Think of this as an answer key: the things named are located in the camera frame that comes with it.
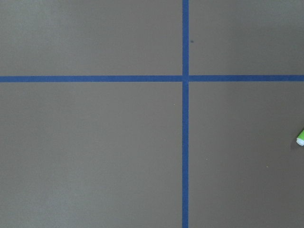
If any green highlighter pen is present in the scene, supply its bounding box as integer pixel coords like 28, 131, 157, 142
296, 130, 304, 146

